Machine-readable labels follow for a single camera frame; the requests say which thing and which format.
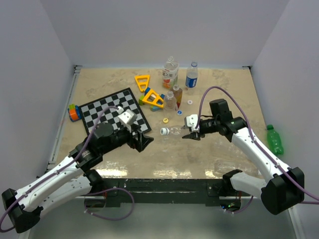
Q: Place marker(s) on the green soda bottle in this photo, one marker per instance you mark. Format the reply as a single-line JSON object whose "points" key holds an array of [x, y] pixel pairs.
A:
{"points": [[274, 141]]}

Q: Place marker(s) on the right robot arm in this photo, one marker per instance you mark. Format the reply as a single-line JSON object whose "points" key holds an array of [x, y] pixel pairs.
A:
{"points": [[281, 186]]}

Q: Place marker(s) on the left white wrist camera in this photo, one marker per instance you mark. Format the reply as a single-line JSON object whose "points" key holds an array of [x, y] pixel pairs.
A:
{"points": [[126, 117]]}

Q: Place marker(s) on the light blue toy block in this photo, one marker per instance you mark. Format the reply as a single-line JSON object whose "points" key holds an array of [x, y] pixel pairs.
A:
{"points": [[154, 108]]}

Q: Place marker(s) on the blue label water bottle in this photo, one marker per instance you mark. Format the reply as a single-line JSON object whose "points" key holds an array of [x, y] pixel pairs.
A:
{"points": [[191, 75]]}

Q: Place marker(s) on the dark blue block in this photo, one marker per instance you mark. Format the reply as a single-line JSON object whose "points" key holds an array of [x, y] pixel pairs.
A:
{"points": [[147, 90]]}

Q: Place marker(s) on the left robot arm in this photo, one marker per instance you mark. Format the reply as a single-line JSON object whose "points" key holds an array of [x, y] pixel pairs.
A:
{"points": [[72, 177]]}

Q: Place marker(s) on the green toy block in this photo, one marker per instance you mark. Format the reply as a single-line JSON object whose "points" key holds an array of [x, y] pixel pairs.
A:
{"points": [[141, 103]]}

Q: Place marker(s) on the colourful toy block car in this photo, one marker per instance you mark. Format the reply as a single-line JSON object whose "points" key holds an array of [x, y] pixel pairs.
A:
{"points": [[74, 113]]}

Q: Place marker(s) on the clear empty bottle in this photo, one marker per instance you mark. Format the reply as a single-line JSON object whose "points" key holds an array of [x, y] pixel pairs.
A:
{"points": [[170, 101]]}

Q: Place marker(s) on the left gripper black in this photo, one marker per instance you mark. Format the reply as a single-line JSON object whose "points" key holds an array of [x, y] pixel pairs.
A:
{"points": [[141, 142]]}

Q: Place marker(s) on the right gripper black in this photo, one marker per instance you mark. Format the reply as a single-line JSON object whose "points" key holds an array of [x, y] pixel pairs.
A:
{"points": [[195, 135]]}

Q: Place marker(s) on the amber tea bottle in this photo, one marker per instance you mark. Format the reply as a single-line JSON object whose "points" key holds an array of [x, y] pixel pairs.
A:
{"points": [[177, 91]]}

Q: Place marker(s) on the yellow triangle frame near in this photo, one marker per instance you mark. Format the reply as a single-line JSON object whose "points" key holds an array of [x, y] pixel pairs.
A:
{"points": [[154, 99]]}

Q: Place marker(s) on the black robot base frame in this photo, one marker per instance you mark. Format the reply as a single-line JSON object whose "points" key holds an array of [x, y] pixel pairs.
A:
{"points": [[163, 191]]}

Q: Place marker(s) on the yellow triangle frame far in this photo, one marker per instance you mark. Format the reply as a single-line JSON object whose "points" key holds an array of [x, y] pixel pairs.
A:
{"points": [[142, 82]]}

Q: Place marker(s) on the yellow triangle frame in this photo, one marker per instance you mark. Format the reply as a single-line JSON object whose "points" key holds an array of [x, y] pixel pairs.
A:
{"points": [[154, 99], [142, 82]]}

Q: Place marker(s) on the fruit tea bottle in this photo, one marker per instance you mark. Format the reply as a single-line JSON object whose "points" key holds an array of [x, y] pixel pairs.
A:
{"points": [[170, 72]]}

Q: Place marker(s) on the clear plastic bottle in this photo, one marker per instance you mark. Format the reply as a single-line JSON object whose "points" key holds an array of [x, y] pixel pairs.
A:
{"points": [[177, 131]]}

